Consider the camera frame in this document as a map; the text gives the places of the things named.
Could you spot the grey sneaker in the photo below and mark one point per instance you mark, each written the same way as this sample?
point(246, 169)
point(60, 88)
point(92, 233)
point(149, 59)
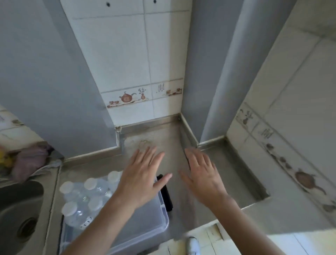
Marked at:
point(193, 246)

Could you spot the clear plastic storage bin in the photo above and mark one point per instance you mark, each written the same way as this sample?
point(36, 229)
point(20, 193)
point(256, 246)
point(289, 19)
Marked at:
point(147, 223)

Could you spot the stainless steel double sink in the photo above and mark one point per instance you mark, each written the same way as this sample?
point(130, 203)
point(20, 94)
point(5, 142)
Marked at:
point(18, 205)

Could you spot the yellow detergent bottle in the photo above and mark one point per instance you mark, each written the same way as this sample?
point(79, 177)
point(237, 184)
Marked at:
point(5, 157)

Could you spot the metal sink drain strainer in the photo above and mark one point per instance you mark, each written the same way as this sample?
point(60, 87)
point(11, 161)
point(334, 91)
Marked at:
point(26, 228)

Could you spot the person's right forearm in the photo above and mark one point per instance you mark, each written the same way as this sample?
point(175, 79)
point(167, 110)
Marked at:
point(246, 231)

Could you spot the person's left forearm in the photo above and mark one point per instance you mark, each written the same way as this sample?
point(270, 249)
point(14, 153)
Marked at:
point(99, 231)

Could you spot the small white round fitting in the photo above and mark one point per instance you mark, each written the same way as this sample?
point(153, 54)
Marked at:
point(53, 164)

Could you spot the person's left hand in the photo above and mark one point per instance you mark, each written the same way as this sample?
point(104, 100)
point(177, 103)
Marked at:
point(139, 181)

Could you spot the purple cloth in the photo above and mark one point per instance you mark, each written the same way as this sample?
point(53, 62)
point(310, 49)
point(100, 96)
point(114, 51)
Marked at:
point(29, 160)

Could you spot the person's right hand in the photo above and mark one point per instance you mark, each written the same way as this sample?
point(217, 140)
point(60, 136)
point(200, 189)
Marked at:
point(207, 181)

